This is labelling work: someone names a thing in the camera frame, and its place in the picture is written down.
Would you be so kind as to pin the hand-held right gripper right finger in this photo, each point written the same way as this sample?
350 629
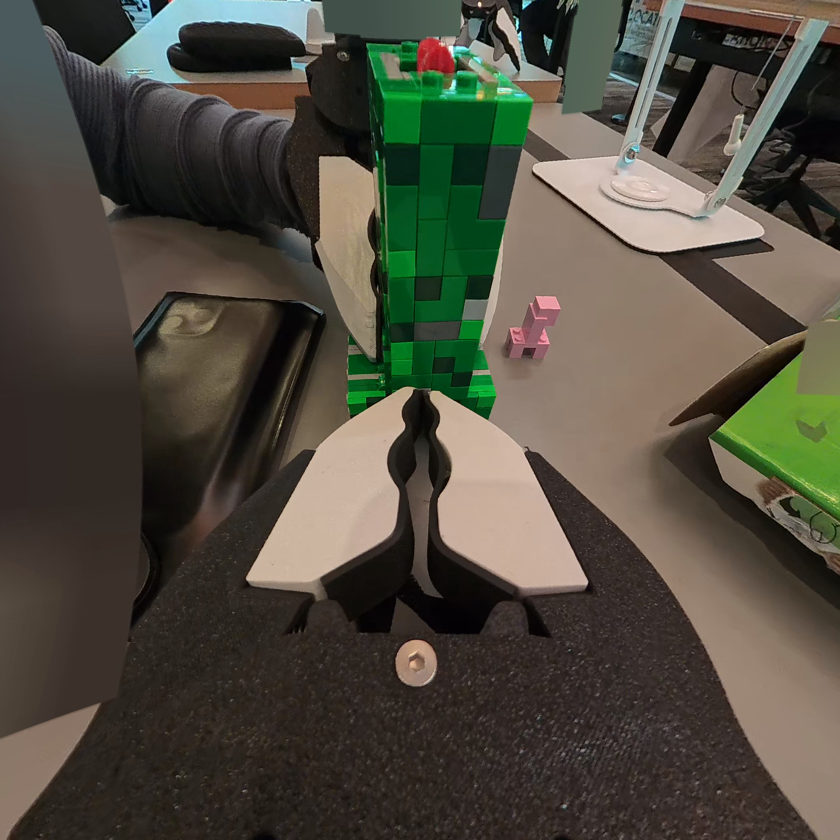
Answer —
505 518

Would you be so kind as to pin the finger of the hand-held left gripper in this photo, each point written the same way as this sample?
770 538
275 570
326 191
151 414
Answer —
344 243
493 302

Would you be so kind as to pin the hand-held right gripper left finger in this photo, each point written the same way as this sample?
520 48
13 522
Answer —
341 512

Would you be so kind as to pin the green lego tower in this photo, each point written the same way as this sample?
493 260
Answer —
453 229

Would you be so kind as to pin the person's left forearm grey sleeve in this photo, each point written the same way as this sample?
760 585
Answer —
177 151

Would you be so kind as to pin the pink lego pig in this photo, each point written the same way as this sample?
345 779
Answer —
535 331

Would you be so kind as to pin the green lego set box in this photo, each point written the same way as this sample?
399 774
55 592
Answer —
781 446

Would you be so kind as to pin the black knitted cloth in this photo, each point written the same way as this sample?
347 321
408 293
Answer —
236 46

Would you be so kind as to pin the black plastic tray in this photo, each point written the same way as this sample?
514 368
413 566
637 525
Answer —
216 407

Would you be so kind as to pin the black and white toy figure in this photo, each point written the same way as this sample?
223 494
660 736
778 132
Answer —
492 33

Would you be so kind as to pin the light wooden table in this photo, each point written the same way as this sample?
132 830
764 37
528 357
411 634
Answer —
157 39

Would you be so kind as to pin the white book stand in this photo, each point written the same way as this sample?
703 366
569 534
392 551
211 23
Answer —
682 210

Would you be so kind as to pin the brown top black leg desk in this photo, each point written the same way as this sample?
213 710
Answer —
735 16

